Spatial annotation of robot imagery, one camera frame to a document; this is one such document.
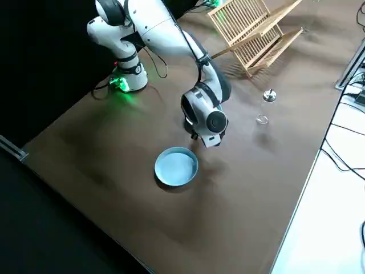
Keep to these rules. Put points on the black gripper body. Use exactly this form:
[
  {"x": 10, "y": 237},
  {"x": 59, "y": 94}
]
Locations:
[{"x": 190, "y": 132}]

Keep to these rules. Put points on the blue plate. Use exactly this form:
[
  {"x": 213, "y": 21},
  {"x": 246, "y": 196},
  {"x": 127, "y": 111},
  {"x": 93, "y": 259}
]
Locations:
[{"x": 176, "y": 167}]

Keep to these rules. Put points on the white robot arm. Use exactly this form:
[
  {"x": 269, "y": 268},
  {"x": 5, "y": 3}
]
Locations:
[
  {"x": 168, "y": 34},
  {"x": 212, "y": 3}
]

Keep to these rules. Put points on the wooden dish rack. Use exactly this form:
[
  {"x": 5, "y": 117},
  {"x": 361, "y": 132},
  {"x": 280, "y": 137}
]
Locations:
[{"x": 245, "y": 28}]

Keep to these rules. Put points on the clear bottle with silver cap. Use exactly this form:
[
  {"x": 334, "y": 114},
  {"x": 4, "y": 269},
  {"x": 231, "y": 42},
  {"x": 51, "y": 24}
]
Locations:
[{"x": 269, "y": 95}]

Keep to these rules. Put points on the aluminium post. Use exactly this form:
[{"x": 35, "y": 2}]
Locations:
[{"x": 350, "y": 65}]

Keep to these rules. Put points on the aluminium frame bar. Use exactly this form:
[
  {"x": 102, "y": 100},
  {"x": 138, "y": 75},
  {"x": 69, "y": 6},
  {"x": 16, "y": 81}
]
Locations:
[{"x": 12, "y": 147}]

